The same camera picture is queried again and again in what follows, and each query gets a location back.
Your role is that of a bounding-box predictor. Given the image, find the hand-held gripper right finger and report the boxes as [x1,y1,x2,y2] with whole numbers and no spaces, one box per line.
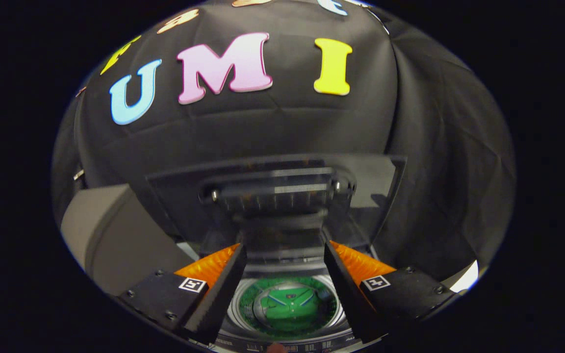
[323,239,460,343]

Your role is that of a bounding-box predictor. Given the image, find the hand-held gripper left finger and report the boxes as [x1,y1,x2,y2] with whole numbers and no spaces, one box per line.
[116,243,248,346]

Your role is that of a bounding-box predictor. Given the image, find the green polo shirt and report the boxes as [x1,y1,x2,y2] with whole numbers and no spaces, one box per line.
[239,277,338,340]

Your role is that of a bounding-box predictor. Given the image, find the dark washing machine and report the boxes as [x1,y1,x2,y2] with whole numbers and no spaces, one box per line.
[180,228,377,353]

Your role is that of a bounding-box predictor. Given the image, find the white board with black marks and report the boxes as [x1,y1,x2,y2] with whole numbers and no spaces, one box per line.
[441,260,480,294]

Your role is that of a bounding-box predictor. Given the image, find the black backdrop cloth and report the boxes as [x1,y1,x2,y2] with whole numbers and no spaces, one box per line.
[52,0,516,284]

